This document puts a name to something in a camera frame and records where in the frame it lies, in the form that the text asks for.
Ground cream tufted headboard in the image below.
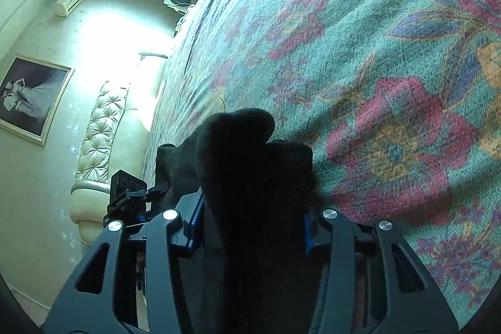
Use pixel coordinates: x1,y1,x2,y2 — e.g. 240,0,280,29
70,51,170,245

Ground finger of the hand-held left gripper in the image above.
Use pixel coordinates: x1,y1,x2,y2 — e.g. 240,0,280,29
146,181,173,203

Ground floral bedspread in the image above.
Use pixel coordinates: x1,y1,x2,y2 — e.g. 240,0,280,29
143,0,501,331

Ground white power strip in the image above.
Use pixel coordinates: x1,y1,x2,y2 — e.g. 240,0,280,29
173,14,190,34

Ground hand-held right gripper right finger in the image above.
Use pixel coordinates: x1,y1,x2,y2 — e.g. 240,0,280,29
304,209,459,334

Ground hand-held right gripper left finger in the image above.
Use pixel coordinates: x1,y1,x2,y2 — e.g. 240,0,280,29
41,191,205,334

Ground black pants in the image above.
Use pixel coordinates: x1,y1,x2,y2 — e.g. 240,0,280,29
156,109,338,334

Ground framed wall picture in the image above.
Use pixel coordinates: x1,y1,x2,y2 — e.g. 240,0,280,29
0,54,75,147

